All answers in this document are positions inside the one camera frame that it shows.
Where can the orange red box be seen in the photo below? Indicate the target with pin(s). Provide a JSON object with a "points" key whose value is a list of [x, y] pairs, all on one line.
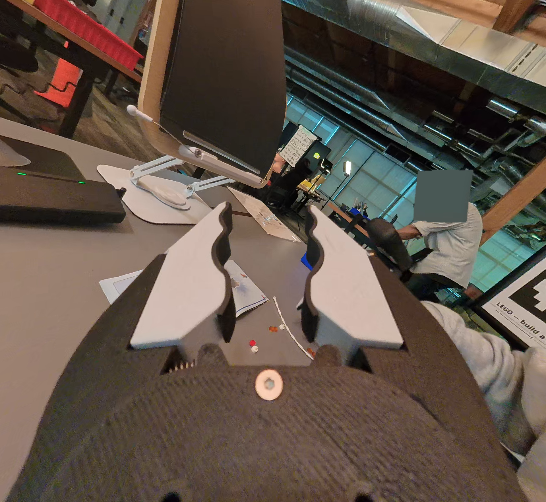
{"points": [[59, 83]]}

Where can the black office chair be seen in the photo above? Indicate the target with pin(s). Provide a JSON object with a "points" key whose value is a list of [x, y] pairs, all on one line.
{"points": [[388, 241]]}

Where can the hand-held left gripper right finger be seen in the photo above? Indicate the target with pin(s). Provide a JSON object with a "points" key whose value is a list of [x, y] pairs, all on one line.
{"points": [[354, 297]]}

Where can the red storage bin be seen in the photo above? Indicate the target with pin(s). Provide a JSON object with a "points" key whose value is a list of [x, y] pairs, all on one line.
{"points": [[85, 28]]}

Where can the black flat box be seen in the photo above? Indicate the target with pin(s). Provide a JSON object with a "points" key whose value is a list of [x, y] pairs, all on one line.
{"points": [[55, 203]]}

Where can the blue plastic bin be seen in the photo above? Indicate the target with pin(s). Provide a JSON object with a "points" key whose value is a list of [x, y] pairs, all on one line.
{"points": [[303, 259]]}

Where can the standing light panel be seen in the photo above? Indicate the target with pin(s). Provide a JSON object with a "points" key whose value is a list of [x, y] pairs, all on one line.
{"points": [[347, 169]]}

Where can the silver ventilation duct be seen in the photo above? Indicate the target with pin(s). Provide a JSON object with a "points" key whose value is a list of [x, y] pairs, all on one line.
{"points": [[448, 36]]}

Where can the black flat panel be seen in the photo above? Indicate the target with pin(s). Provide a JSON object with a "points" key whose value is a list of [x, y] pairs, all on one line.
{"points": [[222, 62]]}

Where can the building instruction booklet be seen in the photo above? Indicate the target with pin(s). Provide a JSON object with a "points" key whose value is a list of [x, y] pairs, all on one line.
{"points": [[245, 293]]}

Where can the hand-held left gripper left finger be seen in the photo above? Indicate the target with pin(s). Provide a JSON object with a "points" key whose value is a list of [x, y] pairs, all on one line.
{"points": [[183, 297]]}

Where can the framed marker sign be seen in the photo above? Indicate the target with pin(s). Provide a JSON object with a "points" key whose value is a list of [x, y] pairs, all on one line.
{"points": [[524, 297]]}

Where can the white chart board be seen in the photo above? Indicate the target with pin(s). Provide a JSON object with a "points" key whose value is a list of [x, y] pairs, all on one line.
{"points": [[298, 145]]}

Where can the dark flat pad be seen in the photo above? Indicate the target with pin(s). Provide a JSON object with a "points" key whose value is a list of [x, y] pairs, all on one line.
{"points": [[42, 160]]}

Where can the printed paper sheet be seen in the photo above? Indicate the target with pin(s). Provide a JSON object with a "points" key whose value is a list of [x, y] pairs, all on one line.
{"points": [[264, 216]]}

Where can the tablet on white stand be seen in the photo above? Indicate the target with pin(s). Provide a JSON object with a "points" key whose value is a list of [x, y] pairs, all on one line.
{"points": [[149, 203]]}

